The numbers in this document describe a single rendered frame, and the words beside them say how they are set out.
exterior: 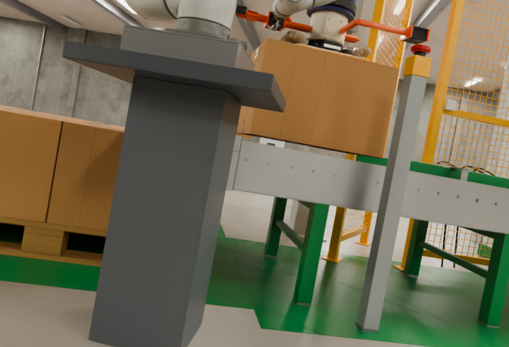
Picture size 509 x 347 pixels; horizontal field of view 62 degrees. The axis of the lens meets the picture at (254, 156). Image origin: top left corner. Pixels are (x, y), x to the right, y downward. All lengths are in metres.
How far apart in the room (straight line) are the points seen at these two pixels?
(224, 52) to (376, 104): 0.98
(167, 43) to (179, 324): 0.72
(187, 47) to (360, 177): 0.92
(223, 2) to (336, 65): 0.78
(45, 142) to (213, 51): 0.92
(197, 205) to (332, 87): 0.95
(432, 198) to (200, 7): 1.20
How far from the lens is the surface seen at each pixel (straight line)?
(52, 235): 1.86
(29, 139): 1.83
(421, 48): 1.65
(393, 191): 1.60
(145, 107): 1.15
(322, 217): 1.70
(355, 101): 1.89
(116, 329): 1.26
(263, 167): 1.62
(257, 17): 2.00
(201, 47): 1.12
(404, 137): 1.60
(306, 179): 1.66
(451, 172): 2.05
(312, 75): 1.83
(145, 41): 1.17
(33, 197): 1.85
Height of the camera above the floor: 0.59
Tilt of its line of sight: 2 degrees down
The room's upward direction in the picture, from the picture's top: 10 degrees clockwise
